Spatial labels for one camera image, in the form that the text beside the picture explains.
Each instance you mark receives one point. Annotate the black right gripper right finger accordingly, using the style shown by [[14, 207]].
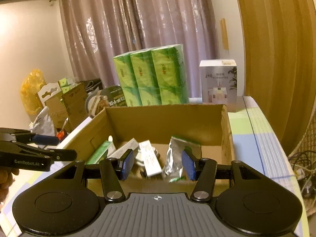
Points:
[[203, 172]]

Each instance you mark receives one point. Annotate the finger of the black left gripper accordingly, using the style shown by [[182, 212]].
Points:
[[53, 154], [26, 137]]

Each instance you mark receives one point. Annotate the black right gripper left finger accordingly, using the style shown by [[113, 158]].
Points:
[[113, 170]]

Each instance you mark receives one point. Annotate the white ointment box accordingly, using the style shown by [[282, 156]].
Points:
[[132, 144]]

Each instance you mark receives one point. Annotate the green white spray box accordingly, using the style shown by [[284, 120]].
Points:
[[102, 152]]

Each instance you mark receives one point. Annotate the silver green foil pouch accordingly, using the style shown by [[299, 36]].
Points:
[[173, 169]]

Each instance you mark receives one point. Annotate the blue dental floss box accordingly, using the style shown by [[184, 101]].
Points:
[[151, 163]]

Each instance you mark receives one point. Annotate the person left hand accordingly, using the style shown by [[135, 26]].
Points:
[[6, 180]]

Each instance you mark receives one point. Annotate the checked tablecloth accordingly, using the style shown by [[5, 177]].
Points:
[[254, 141]]

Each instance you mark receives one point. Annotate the small brown cardboard packages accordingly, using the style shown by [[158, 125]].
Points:
[[66, 102]]

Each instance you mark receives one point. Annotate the brown cardboard box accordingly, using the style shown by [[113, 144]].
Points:
[[205, 124]]

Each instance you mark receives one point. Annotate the yellow plastic bag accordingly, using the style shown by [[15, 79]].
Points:
[[30, 87]]

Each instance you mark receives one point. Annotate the round instant food bowl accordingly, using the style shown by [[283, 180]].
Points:
[[99, 99]]

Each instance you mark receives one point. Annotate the white humidifier box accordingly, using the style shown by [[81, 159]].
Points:
[[219, 82]]

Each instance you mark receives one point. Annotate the green tissue pack bundle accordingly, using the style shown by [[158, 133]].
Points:
[[153, 76]]

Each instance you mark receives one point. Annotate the mauve curtain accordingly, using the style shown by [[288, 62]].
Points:
[[97, 30]]

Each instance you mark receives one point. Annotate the wooden door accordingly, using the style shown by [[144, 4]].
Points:
[[279, 38]]

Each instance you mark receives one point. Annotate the red handled screwdriver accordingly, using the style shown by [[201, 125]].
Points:
[[61, 134]]

